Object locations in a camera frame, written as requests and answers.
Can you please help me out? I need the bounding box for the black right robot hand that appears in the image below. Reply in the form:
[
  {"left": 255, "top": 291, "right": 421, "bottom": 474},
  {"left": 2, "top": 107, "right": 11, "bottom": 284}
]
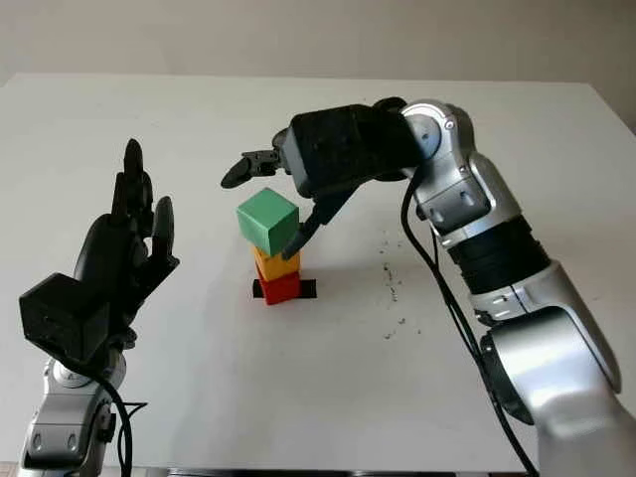
[{"left": 221, "top": 97, "right": 416, "bottom": 259}]

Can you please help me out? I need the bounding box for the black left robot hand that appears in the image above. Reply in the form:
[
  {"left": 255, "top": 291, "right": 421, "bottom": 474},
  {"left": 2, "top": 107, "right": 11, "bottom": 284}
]
[{"left": 73, "top": 138, "right": 181, "bottom": 364}]

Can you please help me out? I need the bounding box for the green cube block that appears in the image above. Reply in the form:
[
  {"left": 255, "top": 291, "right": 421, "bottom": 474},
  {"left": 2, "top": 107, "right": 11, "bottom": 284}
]
[{"left": 236, "top": 188, "right": 300, "bottom": 257}]

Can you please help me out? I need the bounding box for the yellow cube block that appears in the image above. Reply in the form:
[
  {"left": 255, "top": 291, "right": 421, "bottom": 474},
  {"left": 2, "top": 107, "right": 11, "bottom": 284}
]
[{"left": 252, "top": 245, "right": 303, "bottom": 282}]

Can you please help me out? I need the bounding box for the red cube block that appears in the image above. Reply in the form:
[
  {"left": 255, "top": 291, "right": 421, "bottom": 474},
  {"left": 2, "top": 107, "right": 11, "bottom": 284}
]
[{"left": 259, "top": 271, "right": 302, "bottom": 306}]

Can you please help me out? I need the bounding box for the black tape strip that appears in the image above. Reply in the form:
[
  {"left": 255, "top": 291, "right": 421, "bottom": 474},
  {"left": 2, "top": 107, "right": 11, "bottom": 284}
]
[{"left": 252, "top": 278, "right": 318, "bottom": 301}]

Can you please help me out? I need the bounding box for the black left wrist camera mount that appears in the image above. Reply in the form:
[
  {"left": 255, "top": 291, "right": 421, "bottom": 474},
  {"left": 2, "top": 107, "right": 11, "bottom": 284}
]
[{"left": 18, "top": 272, "right": 111, "bottom": 367}]

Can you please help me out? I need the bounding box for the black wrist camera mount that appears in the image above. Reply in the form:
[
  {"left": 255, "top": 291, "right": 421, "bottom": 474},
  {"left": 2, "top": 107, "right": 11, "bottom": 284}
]
[
  {"left": 287, "top": 103, "right": 426, "bottom": 198},
  {"left": 18, "top": 272, "right": 111, "bottom": 367}
]

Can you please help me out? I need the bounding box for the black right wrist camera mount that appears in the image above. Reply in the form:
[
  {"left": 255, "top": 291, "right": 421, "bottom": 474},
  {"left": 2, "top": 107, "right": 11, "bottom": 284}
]
[{"left": 287, "top": 103, "right": 426, "bottom": 198}]

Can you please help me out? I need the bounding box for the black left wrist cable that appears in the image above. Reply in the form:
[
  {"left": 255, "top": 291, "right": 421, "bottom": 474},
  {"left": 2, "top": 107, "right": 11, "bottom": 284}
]
[{"left": 74, "top": 362, "right": 149, "bottom": 473}]

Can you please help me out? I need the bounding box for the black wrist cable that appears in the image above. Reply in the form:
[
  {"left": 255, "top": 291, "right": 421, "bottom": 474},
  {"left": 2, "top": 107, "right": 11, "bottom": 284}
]
[
  {"left": 400, "top": 176, "right": 541, "bottom": 477},
  {"left": 74, "top": 362, "right": 149, "bottom": 473}
]

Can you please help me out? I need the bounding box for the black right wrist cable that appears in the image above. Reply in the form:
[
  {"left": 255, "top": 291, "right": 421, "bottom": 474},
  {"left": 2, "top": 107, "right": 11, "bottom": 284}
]
[{"left": 400, "top": 176, "right": 541, "bottom": 477}]

